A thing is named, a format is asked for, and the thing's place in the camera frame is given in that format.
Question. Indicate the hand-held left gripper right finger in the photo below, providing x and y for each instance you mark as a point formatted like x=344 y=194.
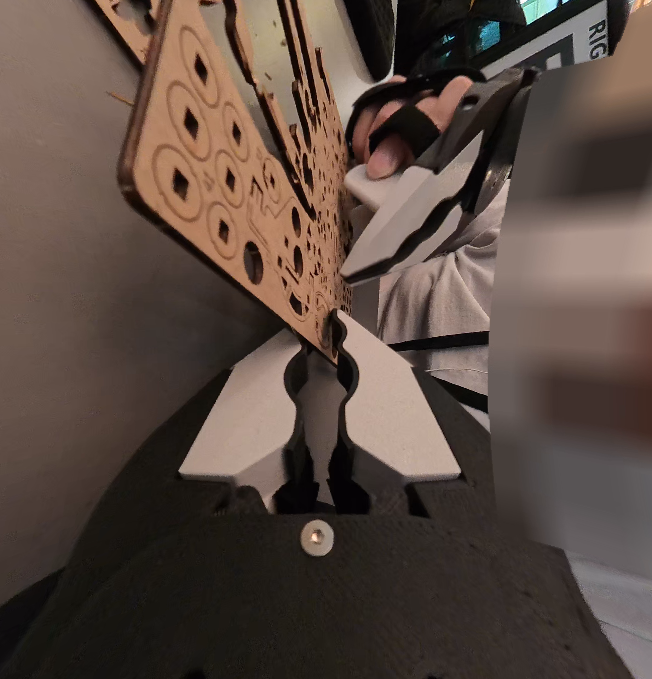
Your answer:
x=400 y=424

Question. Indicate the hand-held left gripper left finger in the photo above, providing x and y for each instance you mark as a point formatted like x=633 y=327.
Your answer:
x=241 y=424

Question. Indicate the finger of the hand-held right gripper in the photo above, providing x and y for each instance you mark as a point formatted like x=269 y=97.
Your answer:
x=426 y=201
x=437 y=233

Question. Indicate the laser-cut wooden parts sheet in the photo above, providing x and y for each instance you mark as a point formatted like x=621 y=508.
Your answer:
x=140 y=37
x=212 y=151

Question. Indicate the person's right hand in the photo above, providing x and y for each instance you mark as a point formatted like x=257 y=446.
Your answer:
x=384 y=159

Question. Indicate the person's grey shirt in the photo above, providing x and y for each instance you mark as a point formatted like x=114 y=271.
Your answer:
x=437 y=297

